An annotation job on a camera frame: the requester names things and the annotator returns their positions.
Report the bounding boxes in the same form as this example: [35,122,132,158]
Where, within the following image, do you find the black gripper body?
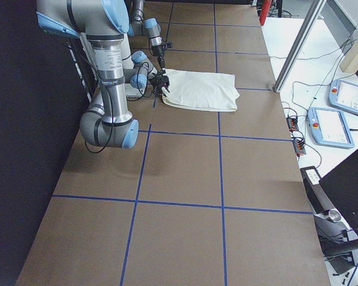
[151,44,165,57]
[150,75,169,89]

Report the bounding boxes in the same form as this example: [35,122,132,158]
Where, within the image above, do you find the white long-sleeve printed shirt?
[162,69,240,112]

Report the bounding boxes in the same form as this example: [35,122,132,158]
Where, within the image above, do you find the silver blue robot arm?
[36,1,171,149]
[128,0,171,70]

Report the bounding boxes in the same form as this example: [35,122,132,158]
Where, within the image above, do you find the red fire extinguisher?
[259,0,272,26]

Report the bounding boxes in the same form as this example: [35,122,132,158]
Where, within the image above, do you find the far orange connector block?
[286,116,300,132]

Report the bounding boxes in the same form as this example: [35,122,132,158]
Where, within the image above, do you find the orange connector block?
[292,138,306,157]
[286,116,300,132]

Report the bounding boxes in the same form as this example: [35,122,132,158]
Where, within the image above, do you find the near orange connector block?
[292,138,306,157]

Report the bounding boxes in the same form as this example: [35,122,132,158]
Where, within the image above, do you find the near teach pendant tablet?
[307,107,354,149]

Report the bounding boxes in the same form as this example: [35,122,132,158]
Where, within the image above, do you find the teach pendant tablet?
[328,79,358,115]
[307,107,354,149]

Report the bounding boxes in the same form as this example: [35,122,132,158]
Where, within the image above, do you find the far teach pendant tablet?
[328,79,358,115]

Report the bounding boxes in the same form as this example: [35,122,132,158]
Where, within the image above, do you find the black monitor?
[320,149,358,235]

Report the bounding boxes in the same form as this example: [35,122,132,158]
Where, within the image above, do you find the silver round knob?
[327,209,342,223]

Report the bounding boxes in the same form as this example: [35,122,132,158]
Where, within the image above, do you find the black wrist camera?
[162,42,172,50]

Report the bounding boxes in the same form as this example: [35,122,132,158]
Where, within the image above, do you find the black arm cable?
[68,44,150,154]

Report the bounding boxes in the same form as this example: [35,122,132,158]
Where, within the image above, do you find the aluminium frame post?
[273,0,327,93]

